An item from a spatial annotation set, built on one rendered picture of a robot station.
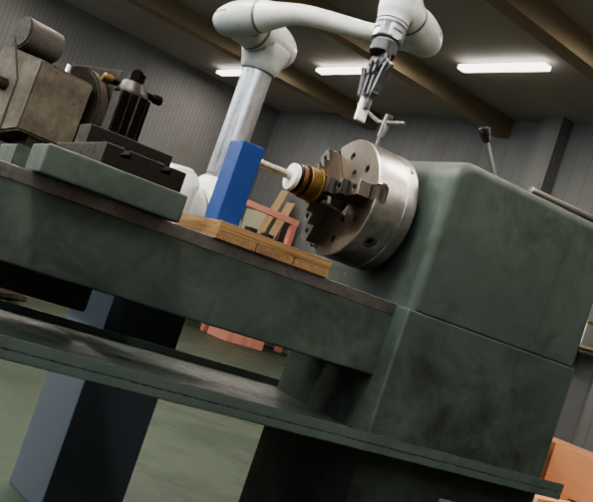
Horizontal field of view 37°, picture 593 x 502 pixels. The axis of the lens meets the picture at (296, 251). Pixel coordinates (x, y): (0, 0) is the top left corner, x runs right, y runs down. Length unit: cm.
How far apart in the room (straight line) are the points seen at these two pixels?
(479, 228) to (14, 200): 111
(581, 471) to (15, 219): 497
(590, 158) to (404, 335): 908
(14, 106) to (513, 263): 636
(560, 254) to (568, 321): 19
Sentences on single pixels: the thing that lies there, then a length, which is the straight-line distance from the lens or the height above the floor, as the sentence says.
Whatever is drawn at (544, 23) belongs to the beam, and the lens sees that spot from 819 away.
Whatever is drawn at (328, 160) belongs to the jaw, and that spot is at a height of 116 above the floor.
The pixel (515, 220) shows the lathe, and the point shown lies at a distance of 230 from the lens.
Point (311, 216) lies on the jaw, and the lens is 221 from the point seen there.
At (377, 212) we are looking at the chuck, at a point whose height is 106.
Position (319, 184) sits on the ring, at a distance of 216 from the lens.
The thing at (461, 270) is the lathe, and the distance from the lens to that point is 220.
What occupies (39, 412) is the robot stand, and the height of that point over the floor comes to 23.
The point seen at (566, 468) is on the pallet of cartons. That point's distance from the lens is 629.
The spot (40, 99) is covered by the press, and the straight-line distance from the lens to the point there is 810.
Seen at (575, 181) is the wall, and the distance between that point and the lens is 1110.
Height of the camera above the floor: 79
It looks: 3 degrees up
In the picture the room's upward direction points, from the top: 19 degrees clockwise
